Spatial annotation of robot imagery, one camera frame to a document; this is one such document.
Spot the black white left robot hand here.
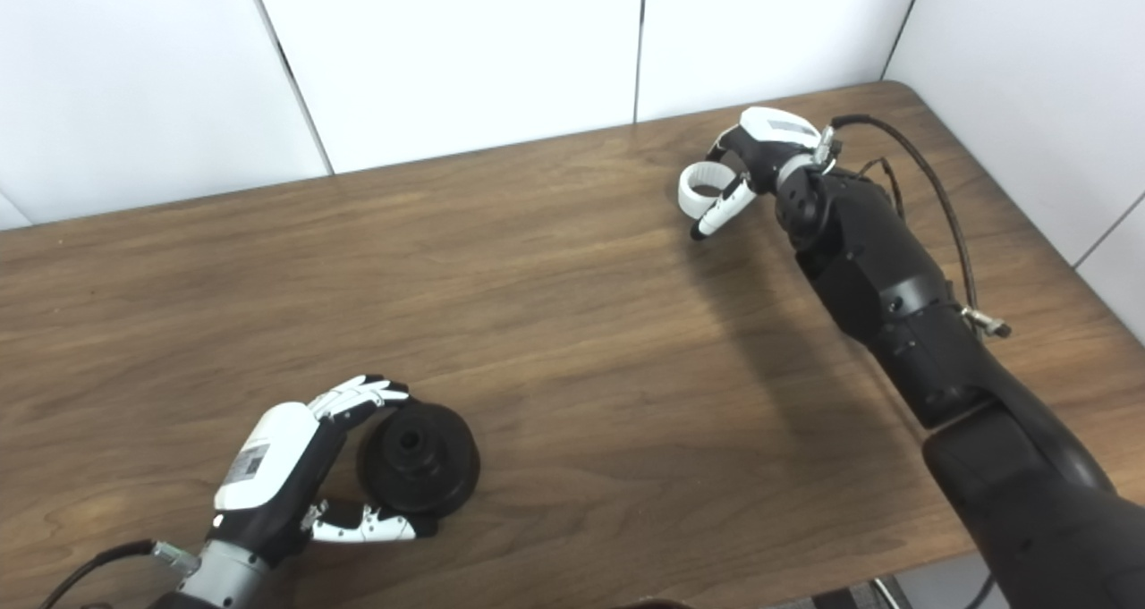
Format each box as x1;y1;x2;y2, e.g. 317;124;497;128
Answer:
210;375;439;567

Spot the thin black looped wire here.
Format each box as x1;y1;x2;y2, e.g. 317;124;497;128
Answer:
859;156;904;221

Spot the round black stepped part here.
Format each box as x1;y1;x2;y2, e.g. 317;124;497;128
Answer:
357;401;481;517

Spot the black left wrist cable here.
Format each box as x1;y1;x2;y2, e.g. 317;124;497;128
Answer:
36;539;202;609

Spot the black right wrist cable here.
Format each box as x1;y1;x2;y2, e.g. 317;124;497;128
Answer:
818;114;1013;339

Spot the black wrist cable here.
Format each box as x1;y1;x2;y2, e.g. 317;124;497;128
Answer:
818;114;1013;339
36;539;202;609

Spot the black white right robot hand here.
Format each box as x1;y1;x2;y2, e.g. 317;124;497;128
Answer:
689;106;837;241

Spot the white toothed ring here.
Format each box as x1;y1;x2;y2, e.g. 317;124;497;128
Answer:
677;161;752;219

